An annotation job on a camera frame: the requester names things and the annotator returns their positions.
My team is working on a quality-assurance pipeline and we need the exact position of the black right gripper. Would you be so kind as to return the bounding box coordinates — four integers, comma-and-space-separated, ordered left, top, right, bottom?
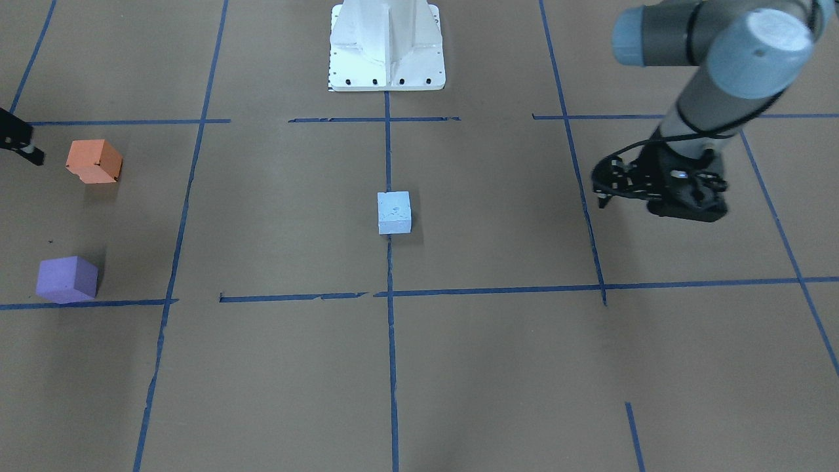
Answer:
1, 108, 45, 165

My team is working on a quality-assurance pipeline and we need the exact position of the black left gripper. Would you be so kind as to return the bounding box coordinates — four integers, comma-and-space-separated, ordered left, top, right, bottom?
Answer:
591, 144, 728, 223

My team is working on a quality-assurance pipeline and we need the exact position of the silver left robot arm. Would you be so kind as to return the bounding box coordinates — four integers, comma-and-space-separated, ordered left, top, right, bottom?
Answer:
591, 1, 836, 223

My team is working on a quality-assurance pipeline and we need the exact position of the purple foam block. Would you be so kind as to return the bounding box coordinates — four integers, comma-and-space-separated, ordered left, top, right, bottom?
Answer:
35, 255, 98, 304

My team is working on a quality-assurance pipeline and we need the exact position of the light blue foam block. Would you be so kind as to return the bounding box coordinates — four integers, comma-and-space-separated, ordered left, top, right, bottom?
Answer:
377, 191, 412, 235

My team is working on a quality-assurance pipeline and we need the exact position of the white camera mast base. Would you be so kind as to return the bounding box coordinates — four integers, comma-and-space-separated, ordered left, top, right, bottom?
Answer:
328, 1, 446, 92

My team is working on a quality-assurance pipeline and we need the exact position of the orange foam block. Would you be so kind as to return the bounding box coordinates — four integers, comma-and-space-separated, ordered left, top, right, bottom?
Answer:
65, 140, 123, 184

